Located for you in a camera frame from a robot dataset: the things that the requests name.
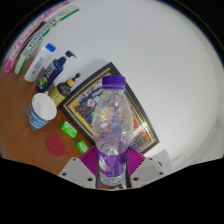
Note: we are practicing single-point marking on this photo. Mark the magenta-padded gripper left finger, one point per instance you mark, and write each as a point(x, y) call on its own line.
point(78, 171)

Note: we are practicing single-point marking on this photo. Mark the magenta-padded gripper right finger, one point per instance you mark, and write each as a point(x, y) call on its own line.
point(146, 171)

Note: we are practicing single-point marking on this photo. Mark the clear purple-capped water bottle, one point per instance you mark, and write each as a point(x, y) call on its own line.
point(112, 133)

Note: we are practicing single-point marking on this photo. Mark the framed group photo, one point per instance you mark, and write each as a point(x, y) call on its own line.
point(80, 106)

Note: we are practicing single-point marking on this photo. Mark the blue printed paper cup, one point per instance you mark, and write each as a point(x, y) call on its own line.
point(41, 110)

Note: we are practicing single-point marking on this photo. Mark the dark yellow-labelled pump bottle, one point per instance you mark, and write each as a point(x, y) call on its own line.
point(62, 91)

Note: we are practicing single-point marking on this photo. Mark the dark blue pump bottle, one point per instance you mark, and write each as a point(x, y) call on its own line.
point(51, 73)

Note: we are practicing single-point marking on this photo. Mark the white bottle with blue cap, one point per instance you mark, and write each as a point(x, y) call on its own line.
point(37, 65)

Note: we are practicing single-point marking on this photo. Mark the white green-edged tube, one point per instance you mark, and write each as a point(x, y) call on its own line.
point(36, 41)

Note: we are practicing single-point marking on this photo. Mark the pink and white tube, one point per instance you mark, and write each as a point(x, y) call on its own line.
point(26, 36)

